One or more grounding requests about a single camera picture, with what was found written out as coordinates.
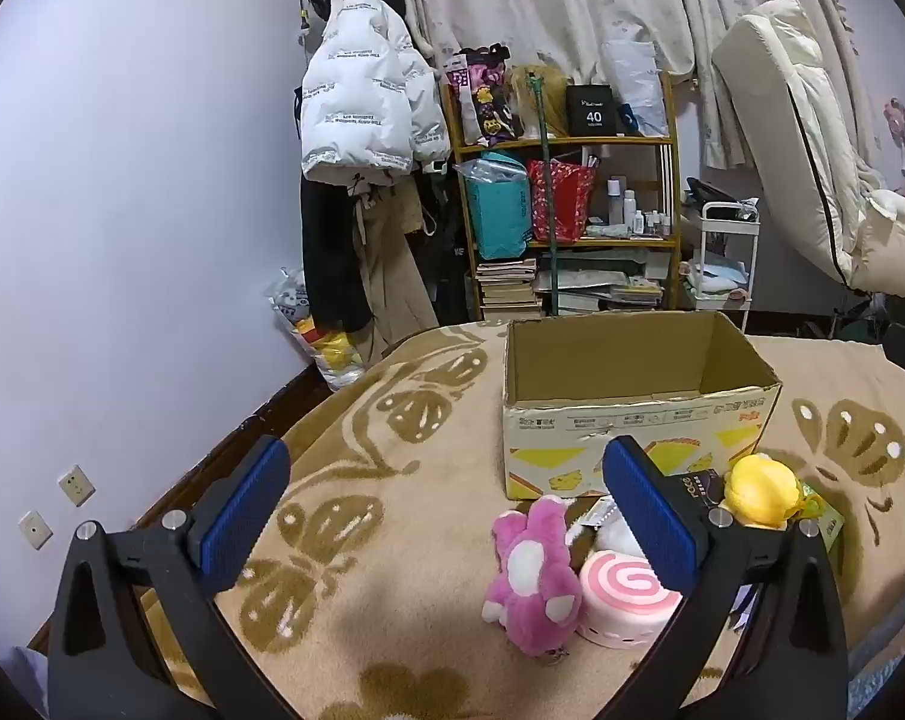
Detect black hanging garment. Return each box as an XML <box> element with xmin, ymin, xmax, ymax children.
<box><xmin>300</xmin><ymin>172</ymin><xmax>371</xmax><ymax>335</ymax></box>

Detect black tissue pack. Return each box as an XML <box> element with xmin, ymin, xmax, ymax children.
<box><xmin>666</xmin><ymin>469</ymin><xmax>727</xmax><ymax>518</ymax></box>

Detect wooden shelf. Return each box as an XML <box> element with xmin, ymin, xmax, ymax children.
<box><xmin>441</xmin><ymin>71</ymin><xmax>682</xmax><ymax>320</ymax></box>

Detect printed cardboard box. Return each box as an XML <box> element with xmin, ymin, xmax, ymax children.
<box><xmin>501</xmin><ymin>309</ymin><xmax>784</xmax><ymax>500</ymax></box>

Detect pile of magazines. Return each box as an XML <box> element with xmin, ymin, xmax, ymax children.
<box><xmin>553</xmin><ymin>251</ymin><xmax>667</xmax><ymax>314</ymax></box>

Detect white plastic bag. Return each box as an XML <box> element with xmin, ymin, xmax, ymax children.
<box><xmin>598</xmin><ymin>37</ymin><xmax>667</xmax><ymax>136</ymax></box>

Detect green packet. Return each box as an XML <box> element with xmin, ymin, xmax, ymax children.
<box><xmin>797</xmin><ymin>484</ymin><xmax>847</xmax><ymax>548</ymax></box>

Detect white puffer jacket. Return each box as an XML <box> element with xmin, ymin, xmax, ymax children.
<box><xmin>300</xmin><ymin>0</ymin><xmax>451</xmax><ymax>185</ymax></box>

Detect yellow plush duck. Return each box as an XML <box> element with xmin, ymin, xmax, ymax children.
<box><xmin>722</xmin><ymin>454</ymin><xmax>805</xmax><ymax>530</ymax></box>

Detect pink swirl roll plush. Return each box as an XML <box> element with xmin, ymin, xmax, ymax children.
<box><xmin>576</xmin><ymin>549</ymin><xmax>682</xmax><ymax>650</ymax></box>

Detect beige patterned blanket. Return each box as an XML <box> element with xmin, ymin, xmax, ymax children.
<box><xmin>137</xmin><ymin>319</ymin><xmax>905</xmax><ymax>720</ymax></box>

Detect red gift bag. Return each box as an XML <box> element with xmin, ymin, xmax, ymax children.
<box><xmin>527</xmin><ymin>157</ymin><xmax>596</xmax><ymax>245</ymax></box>

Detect beige trousers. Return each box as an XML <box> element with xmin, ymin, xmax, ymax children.
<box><xmin>351</xmin><ymin>184</ymin><xmax>438</xmax><ymax>361</ymax></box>

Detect blond wig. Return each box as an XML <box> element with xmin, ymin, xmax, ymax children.
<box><xmin>506</xmin><ymin>64</ymin><xmax>569</xmax><ymax>140</ymax></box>

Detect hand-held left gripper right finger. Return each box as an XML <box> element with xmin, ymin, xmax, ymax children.
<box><xmin>600</xmin><ymin>435</ymin><xmax>850</xmax><ymax>720</ymax></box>

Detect black and white plush penguin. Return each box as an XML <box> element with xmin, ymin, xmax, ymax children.
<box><xmin>594</xmin><ymin>514</ymin><xmax>648</xmax><ymax>560</ymax></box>

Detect black bag on cart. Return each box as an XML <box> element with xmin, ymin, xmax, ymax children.
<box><xmin>684</xmin><ymin>178</ymin><xmax>760</xmax><ymax>222</ymax></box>

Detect plastic bag of plush toys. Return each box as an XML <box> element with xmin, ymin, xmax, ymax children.
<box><xmin>268</xmin><ymin>268</ymin><xmax>367</xmax><ymax>391</ymax></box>

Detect stack of books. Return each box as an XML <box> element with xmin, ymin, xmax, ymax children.
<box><xmin>474</xmin><ymin>259</ymin><xmax>543</xmax><ymax>320</ymax></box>

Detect white recliner chair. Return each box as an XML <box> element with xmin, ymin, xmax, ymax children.
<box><xmin>711</xmin><ymin>0</ymin><xmax>905</xmax><ymax>297</ymax></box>

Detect teal bag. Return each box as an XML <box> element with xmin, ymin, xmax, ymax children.
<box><xmin>463</xmin><ymin>154</ymin><xmax>532</xmax><ymax>260</ymax></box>

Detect black box with white print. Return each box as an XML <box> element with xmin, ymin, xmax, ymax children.
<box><xmin>566</xmin><ymin>82</ymin><xmax>620</xmax><ymax>137</ymax></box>

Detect green pole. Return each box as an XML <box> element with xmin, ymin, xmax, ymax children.
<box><xmin>527</xmin><ymin>71</ymin><xmax>562</xmax><ymax>316</ymax></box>

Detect white trolley cart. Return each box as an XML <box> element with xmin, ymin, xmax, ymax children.
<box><xmin>681</xmin><ymin>199</ymin><xmax>762</xmax><ymax>331</ymax></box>

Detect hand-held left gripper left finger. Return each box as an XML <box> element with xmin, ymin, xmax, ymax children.
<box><xmin>47</xmin><ymin>435</ymin><xmax>292</xmax><ymax>720</ymax></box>

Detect pink plush bunny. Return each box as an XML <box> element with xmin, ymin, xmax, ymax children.
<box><xmin>482</xmin><ymin>495</ymin><xmax>584</xmax><ymax>657</ymax></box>

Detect white wall socket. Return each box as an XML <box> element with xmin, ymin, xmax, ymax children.
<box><xmin>57</xmin><ymin>465</ymin><xmax>95</xmax><ymax>507</ymax></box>
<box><xmin>17</xmin><ymin>511</ymin><xmax>53</xmax><ymax>550</ymax></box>

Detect group of cosmetic bottles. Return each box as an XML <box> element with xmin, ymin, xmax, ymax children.
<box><xmin>606</xmin><ymin>176</ymin><xmax>674</xmax><ymax>237</ymax></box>

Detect floral curtain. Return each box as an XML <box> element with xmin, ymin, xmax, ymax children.
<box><xmin>388</xmin><ymin>0</ymin><xmax>865</xmax><ymax>170</ymax></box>

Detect silver foil packet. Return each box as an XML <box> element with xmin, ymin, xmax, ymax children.
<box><xmin>572</xmin><ymin>496</ymin><xmax>622</xmax><ymax>530</ymax></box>

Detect dark hanging clothes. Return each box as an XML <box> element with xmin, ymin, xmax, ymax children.
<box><xmin>403</xmin><ymin>161</ymin><xmax>472</xmax><ymax>327</ymax></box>

